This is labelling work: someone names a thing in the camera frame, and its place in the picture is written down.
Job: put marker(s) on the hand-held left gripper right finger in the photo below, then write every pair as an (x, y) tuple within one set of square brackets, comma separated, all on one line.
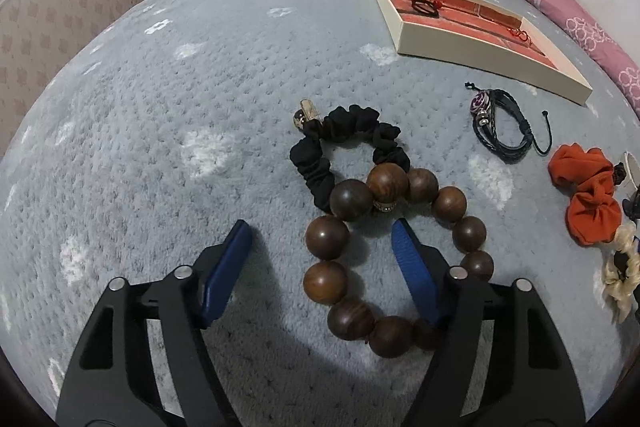
[(417, 277)]

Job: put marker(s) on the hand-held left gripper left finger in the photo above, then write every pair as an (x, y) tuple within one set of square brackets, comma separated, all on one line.
[(225, 277)]

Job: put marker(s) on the black fabric scrunchie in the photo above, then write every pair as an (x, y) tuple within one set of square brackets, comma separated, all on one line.
[(310, 157)]

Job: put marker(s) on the orange bow scrunchie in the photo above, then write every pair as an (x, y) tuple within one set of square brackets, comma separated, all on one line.
[(592, 212)]

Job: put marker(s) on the cream ruffled scrunchie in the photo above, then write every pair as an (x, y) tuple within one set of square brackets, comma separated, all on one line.
[(620, 272)]

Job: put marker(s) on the white box with brick lining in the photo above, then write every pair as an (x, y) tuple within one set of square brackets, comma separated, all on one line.
[(450, 44)]

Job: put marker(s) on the white bangle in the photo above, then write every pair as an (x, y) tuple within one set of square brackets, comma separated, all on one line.
[(631, 169)]

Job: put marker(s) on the small red charm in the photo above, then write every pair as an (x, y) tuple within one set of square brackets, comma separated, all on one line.
[(520, 33)]

